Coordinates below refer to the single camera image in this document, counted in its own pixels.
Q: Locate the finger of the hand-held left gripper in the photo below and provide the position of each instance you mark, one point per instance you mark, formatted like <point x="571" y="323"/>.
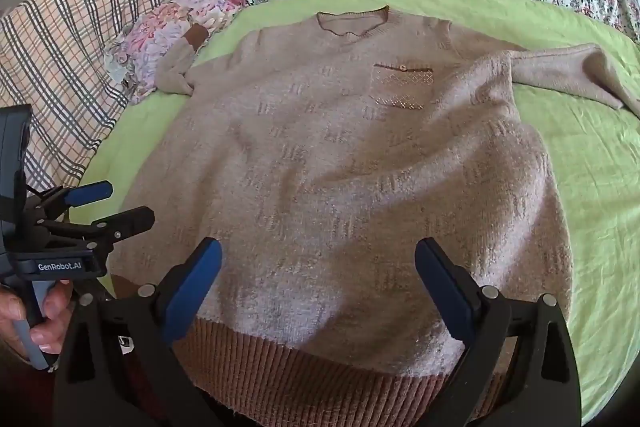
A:
<point x="90" y="193"/>
<point x="127" y="222"/>

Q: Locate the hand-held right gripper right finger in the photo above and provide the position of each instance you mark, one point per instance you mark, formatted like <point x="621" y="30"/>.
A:
<point x="446" y="292"/>

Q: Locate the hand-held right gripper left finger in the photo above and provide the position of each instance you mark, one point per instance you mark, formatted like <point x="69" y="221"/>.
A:
<point x="192" y="292"/>

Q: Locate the beige knitted sweater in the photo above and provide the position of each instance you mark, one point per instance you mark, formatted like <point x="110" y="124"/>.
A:
<point x="325" y="167"/>

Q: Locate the person's left hand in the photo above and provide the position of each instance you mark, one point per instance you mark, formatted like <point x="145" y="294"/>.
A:
<point x="47" y="307"/>

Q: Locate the dark red clothing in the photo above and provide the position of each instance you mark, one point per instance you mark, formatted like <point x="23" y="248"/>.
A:
<point x="142" y="389"/>

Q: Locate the beige plaid blanket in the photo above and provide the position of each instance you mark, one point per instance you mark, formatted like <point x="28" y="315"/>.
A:
<point x="65" y="57"/>

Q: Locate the light green bed sheet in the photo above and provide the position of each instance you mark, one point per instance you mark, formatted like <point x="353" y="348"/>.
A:
<point x="590" y="187"/>

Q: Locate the pastel floral cloth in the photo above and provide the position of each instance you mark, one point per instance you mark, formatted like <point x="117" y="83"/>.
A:
<point x="165" y="27"/>

